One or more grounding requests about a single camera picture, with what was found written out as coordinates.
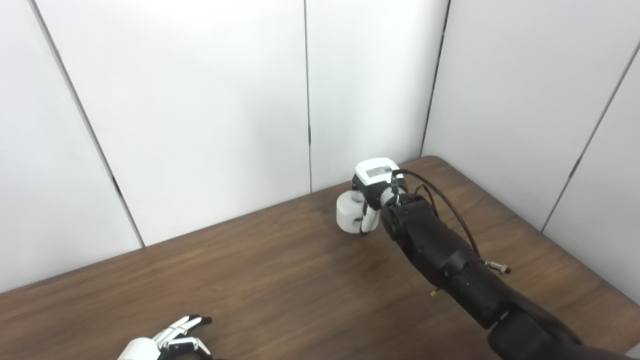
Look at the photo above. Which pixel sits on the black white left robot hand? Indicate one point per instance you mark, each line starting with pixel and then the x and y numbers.
pixel 145 349

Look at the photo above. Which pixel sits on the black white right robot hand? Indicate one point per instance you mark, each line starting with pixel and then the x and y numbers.
pixel 377 182

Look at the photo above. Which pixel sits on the round white piece with holes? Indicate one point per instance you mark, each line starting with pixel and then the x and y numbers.
pixel 347 212

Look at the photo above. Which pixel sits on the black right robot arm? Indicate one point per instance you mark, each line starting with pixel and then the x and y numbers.
pixel 450 260

